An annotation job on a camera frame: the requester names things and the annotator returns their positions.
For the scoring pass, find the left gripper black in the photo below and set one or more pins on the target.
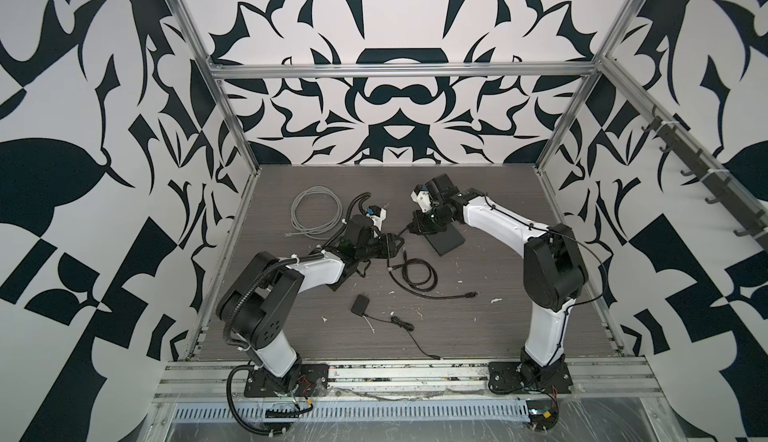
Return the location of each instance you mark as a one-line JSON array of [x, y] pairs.
[[392, 249]]

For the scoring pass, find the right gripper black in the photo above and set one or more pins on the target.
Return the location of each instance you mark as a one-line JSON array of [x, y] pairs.
[[417, 221]]

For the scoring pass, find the black network switch box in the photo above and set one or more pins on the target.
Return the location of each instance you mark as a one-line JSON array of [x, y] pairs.
[[445, 241]]

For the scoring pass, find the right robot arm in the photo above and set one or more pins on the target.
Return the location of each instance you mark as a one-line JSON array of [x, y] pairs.
[[554, 274]]

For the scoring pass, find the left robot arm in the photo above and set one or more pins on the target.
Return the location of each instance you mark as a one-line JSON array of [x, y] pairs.
[[256, 307]]

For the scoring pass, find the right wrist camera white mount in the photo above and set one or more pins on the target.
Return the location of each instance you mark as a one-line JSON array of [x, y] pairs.
[[421, 196]]

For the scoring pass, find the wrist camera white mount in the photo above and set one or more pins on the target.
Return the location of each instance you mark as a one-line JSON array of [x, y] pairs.
[[377, 214], [421, 196]]

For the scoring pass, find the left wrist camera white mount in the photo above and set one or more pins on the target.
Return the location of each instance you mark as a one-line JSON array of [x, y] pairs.
[[377, 214]]

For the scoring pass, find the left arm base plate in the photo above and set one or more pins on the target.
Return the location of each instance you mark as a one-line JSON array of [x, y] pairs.
[[302, 380]]

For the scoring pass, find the aluminium frame crossbar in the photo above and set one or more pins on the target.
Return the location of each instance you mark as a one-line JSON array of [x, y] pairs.
[[414, 70]]

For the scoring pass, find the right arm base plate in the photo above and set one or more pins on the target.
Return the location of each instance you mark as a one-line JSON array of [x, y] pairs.
[[506, 378]]

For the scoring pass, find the white slotted cable duct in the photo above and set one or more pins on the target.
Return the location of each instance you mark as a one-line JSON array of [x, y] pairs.
[[384, 411]]

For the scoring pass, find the front aluminium rail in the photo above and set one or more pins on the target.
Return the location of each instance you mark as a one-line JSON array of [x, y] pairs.
[[391, 379]]

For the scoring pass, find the wall hook rack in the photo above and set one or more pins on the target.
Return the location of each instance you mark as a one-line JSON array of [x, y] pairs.
[[701, 166]]

